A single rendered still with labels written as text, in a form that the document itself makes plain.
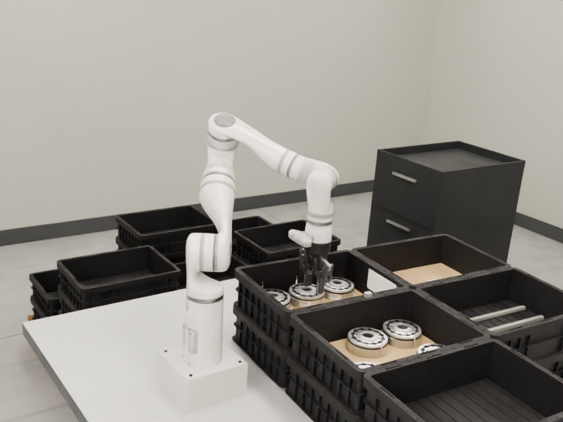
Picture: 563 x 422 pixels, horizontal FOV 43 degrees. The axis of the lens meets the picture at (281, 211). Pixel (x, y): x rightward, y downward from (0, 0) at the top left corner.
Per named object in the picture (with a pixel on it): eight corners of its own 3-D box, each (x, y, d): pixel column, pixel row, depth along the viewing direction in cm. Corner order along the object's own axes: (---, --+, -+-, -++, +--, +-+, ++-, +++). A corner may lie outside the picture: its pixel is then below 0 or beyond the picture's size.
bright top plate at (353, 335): (364, 352, 175) (364, 349, 175) (339, 333, 183) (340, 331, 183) (395, 342, 181) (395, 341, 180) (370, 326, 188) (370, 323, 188)
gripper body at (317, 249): (338, 239, 196) (334, 271, 199) (320, 229, 203) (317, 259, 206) (315, 244, 192) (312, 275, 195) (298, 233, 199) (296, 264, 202)
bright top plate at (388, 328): (397, 342, 181) (397, 340, 181) (374, 324, 189) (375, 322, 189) (429, 336, 186) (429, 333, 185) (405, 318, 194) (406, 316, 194)
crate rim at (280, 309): (348, 255, 221) (348, 249, 220) (410, 295, 197) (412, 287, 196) (232, 275, 201) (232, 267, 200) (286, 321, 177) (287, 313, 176)
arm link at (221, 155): (207, 136, 207) (198, 200, 190) (209, 111, 200) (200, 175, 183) (239, 140, 208) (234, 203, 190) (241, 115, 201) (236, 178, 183)
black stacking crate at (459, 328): (354, 420, 156) (359, 375, 152) (285, 356, 180) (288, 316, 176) (484, 379, 176) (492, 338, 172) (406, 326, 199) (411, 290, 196)
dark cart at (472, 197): (414, 346, 355) (439, 172, 326) (356, 309, 390) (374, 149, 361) (496, 320, 389) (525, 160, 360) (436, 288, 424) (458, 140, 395)
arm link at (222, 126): (302, 142, 194) (298, 165, 200) (219, 104, 200) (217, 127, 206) (286, 162, 188) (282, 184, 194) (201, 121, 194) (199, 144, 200)
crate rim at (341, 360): (358, 383, 152) (359, 373, 152) (286, 321, 177) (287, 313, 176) (492, 345, 172) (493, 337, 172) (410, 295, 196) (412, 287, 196)
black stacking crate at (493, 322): (486, 379, 176) (493, 338, 172) (407, 326, 200) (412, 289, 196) (589, 347, 196) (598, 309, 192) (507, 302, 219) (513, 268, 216)
